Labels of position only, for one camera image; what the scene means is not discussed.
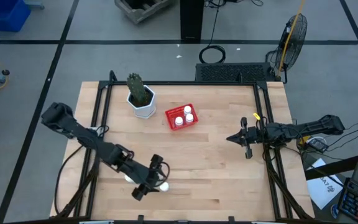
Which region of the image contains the black coiled cable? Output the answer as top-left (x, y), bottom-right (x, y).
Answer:
top-left (198, 0), bottom-right (227, 65)

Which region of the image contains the black floor fan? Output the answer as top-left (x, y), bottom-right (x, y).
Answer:
top-left (265, 12), bottom-right (308, 84)

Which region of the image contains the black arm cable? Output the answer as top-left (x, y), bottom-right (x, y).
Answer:
top-left (53, 124), bottom-right (110, 215)

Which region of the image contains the blue plastic bin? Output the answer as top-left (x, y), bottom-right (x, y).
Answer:
top-left (0, 0), bottom-right (32, 32)

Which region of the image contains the white plant pot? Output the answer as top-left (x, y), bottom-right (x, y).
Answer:
top-left (126, 84), bottom-right (157, 120)

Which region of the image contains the grey wooden pallet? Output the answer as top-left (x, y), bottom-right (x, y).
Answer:
top-left (114, 0), bottom-right (174, 25)

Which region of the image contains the black perforated metal case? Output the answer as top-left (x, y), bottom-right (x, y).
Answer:
top-left (195, 62), bottom-right (276, 83)

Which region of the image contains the black power adapter box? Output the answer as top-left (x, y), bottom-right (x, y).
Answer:
top-left (306, 136), bottom-right (329, 154)

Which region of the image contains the red plastic basket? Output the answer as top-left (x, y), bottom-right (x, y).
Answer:
top-left (164, 103), bottom-right (200, 131)

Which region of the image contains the white paper sheet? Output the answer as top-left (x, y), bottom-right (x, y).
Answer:
top-left (306, 157), bottom-right (344, 210)

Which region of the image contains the black post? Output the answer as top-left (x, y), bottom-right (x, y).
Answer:
top-left (180, 0), bottom-right (205, 44)

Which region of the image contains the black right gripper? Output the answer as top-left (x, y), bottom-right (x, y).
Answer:
top-left (226, 117), bottom-right (265, 160)

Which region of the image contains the green cactus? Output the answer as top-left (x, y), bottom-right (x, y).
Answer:
top-left (126, 72), bottom-right (149, 106)

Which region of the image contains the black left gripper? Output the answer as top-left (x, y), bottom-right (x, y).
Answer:
top-left (123, 154), bottom-right (167, 202)

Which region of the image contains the yellow hanging hose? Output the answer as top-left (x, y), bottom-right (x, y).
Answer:
top-left (276, 0), bottom-right (306, 78)

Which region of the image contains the black metal bar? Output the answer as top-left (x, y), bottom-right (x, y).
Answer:
top-left (304, 150), bottom-right (358, 181)

